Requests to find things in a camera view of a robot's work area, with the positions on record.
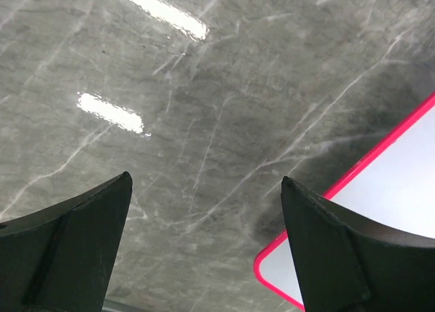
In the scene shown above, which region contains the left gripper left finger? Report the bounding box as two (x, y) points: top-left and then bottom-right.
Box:
(1, 172), (133, 311)

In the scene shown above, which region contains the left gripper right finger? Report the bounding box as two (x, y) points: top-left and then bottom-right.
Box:
(281, 177), (434, 311)

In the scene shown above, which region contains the pink framed whiteboard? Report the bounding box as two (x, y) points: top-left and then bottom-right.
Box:
(254, 97), (434, 311)

